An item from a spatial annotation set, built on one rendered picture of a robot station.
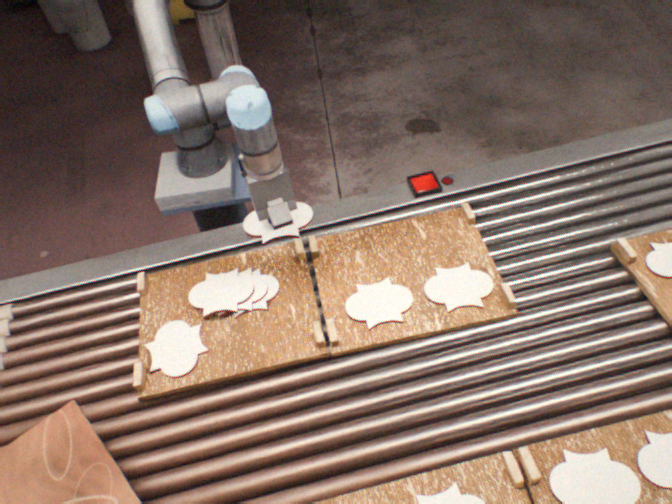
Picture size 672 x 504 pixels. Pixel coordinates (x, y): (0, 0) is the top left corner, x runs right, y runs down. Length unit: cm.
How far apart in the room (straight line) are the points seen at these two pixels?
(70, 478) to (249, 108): 71
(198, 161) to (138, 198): 160
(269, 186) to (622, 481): 82
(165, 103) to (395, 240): 63
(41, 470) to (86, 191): 249
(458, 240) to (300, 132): 214
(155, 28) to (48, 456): 84
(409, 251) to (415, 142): 191
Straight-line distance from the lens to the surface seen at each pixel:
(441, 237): 150
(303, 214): 131
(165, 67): 128
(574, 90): 376
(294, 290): 143
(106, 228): 329
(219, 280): 146
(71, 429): 126
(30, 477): 125
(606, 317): 142
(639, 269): 150
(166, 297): 151
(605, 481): 120
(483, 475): 118
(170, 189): 183
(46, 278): 174
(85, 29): 491
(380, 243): 149
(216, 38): 160
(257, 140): 114
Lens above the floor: 202
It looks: 47 degrees down
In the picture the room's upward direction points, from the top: 10 degrees counter-clockwise
